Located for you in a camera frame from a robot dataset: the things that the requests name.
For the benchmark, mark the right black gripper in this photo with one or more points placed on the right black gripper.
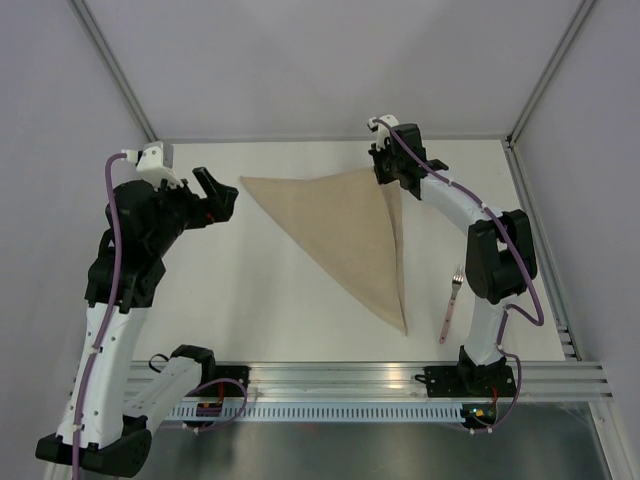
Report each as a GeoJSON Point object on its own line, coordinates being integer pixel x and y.
{"type": "Point", "coordinates": [382, 177]}

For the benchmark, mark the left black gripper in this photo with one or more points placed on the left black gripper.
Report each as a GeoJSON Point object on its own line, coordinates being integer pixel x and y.
{"type": "Point", "coordinates": [216, 207]}

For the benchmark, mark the beige cloth napkin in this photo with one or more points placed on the beige cloth napkin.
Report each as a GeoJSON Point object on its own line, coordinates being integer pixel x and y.
{"type": "Point", "coordinates": [351, 226]}

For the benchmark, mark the pink handled fork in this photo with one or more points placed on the pink handled fork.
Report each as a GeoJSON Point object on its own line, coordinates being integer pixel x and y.
{"type": "Point", "coordinates": [456, 284]}

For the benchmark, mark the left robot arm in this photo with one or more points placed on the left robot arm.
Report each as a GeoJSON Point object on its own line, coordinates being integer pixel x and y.
{"type": "Point", "coordinates": [100, 431]}

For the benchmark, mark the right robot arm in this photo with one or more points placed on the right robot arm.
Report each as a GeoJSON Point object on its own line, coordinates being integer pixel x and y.
{"type": "Point", "coordinates": [500, 261]}

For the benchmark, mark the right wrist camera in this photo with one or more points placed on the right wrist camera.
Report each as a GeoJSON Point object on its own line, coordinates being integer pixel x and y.
{"type": "Point", "coordinates": [381, 126]}

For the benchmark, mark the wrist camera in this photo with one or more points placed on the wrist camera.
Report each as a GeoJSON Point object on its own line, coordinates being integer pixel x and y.
{"type": "Point", "coordinates": [154, 165]}
{"type": "Point", "coordinates": [381, 126]}

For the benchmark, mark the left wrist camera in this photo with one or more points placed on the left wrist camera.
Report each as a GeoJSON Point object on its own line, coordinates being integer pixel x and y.
{"type": "Point", "coordinates": [154, 165]}

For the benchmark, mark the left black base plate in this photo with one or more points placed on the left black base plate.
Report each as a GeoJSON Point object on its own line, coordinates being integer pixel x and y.
{"type": "Point", "coordinates": [224, 390]}

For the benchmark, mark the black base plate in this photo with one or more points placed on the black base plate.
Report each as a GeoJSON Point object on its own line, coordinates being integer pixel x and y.
{"type": "Point", "coordinates": [224, 390]}
{"type": "Point", "coordinates": [452, 381]}

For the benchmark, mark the white slotted cable duct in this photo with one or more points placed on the white slotted cable duct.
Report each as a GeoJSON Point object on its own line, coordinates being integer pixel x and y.
{"type": "Point", "coordinates": [319, 412]}

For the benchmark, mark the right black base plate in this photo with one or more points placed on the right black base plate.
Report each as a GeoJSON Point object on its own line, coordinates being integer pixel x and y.
{"type": "Point", "coordinates": [452, 381]}

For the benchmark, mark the aluminium front rail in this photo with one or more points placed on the aluminium front rail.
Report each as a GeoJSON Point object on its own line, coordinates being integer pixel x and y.
{"type": "Point", "coordinates": [542, 381]}

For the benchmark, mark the aluminium cage frame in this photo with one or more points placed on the aluminium cage frame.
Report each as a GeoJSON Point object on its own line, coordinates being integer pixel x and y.
{"type": "Point", "coordinates": [543, 77]}

